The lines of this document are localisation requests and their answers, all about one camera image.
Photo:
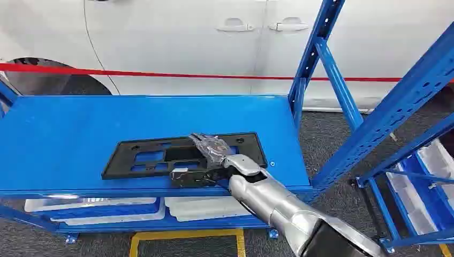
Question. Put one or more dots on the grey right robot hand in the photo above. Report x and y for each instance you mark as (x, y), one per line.
(212, 149)

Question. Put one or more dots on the black plastic plate frame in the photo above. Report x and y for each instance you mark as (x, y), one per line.
(120, 159)

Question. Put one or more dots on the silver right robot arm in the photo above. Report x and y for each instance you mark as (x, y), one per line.
(283, 209)

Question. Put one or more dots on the yellow floor tape square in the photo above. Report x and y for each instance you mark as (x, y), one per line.
(184, 234)

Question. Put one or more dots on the red barrier tape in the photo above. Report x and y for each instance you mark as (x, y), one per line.
(142, 73)

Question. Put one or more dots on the blue rack caster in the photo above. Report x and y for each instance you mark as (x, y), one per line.
(71, 239)
(273, 233)
(386, 245)

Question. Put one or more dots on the white car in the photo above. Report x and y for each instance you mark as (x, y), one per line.
(177, 46)

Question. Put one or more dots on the blue steel shelf rack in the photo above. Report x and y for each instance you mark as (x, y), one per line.
(71, 142)
(381, 209)

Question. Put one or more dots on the black car wheel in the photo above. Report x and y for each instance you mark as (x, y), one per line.
(42, 83)

